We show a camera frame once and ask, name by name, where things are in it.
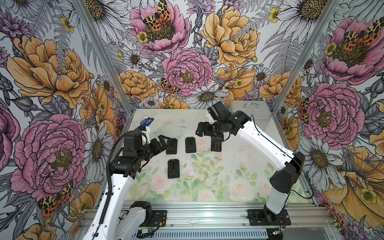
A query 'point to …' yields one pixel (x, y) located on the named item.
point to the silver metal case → (258, 110)
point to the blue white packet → (146, 121)
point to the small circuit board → (148, 230)
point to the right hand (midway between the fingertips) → (203, 137)
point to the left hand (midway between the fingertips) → (165, 147)
